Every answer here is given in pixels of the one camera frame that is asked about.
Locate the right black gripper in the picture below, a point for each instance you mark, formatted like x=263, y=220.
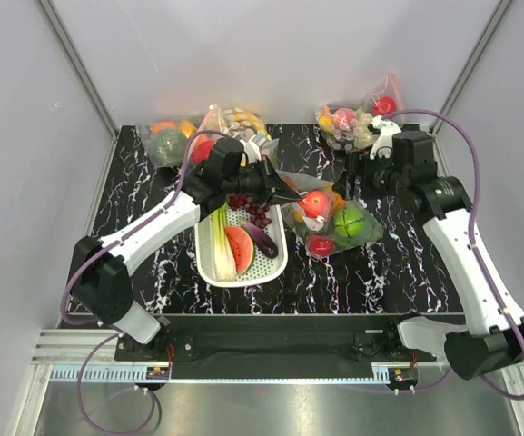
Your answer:
x=359, y=163

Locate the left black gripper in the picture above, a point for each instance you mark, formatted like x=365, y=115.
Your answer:
x=271, y=180

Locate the zip bag orange slider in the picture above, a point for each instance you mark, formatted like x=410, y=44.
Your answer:
x=305, y=183

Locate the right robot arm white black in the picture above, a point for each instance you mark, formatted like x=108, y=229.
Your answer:
x=401, y=163

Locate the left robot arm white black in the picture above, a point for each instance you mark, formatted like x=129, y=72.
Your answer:
x=101, y=269

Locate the purple fake grapes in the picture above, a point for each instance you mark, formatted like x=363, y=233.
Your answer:
x=258, y=214

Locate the fake red apple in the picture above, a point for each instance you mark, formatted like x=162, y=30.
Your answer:
x=316, y=205

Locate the fake green pepper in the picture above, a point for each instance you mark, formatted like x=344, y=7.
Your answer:
x=348, y=224

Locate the fake purple eggplant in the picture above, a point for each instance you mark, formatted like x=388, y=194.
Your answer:
x=262, y=240

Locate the polka dot bag back right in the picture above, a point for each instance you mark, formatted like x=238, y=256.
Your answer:
x=346, y=126

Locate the zip bag lower right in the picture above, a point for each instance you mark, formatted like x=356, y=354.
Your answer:
x=303, y=227

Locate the fake watermelon slice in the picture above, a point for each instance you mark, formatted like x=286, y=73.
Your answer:
x=242, y=248

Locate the fake red pomegranate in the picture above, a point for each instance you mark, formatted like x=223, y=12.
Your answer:
x=320, y=247

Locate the polka dot bag bananas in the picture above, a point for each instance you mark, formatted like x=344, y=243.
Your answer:
x=240, y=124

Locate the fake celery stalk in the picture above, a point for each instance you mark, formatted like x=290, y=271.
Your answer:
x=224, y=262

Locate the zip bag with broccoli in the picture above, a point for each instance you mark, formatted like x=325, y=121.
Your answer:
x=165, y=142

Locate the white plastic basket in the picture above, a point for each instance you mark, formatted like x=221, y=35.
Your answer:
x=262, y=270

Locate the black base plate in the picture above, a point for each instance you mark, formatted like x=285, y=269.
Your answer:
x=275, y=349

